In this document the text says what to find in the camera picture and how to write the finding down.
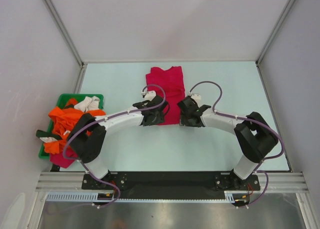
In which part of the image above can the magenta t shirt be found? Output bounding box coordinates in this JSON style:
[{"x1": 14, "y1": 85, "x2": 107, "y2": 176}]
[{"x1": 145, "y1": 66, "x2": 186, "y2": 126}]

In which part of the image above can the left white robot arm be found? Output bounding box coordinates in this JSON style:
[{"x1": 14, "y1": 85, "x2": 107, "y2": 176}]
[{"x1": 66, "y1": 95, "x2": 169, "y2": 189}]

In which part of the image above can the orange t shirt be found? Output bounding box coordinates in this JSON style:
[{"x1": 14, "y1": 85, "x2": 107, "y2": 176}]
[{"x1": 43, "y1": 96, "x2": 106, "y2": 154}]

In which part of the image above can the black white garment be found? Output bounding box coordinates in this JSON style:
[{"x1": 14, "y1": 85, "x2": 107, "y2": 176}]
[{"x1": 36, "y1": 130, "x2": 62, "y2": 143}]

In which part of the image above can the cream t shirt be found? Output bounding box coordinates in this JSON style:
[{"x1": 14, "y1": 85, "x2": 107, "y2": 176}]
[{"x1": 74, "y1": 96, "x2": 101, "y2": 113}]

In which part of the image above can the white slotted cable duct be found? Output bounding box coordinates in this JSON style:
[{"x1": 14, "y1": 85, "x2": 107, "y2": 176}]
[{"x1": 45, "y1": 191, "x2": 250, "y2": 204}]

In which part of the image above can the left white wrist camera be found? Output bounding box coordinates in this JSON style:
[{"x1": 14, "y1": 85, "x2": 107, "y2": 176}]
[{"x1": 141, "y1": 90, "x2": 157, "y2": 101}]

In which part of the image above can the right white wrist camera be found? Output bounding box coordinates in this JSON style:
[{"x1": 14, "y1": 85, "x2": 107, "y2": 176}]
[{"x1": 187, "y1": 91, "x2": 202, "y2": 104}]

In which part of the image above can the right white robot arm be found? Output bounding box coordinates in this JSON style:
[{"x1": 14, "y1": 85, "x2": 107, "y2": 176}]
[{"x1": 177, "y1": 96, "x2": 279, "y2": 190}]

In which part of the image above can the aluminium frame rail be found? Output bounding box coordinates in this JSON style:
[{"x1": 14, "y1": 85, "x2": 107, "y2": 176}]
[{"x1": 35, "y1": 171, "x2": 309, "y2": 193}]

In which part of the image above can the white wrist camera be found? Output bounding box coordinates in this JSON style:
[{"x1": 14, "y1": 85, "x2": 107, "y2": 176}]
[
  {"x1": 187, "y1": 91, "x2": 202, "y2": 104},
  {"x1": 141, "y1": 90, "x2": 157, "y2": 101}
]

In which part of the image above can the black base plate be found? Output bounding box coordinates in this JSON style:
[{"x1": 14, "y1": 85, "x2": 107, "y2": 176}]
[{"x1": 81, "y1": 171, "x2": 261, "y2": 200}]

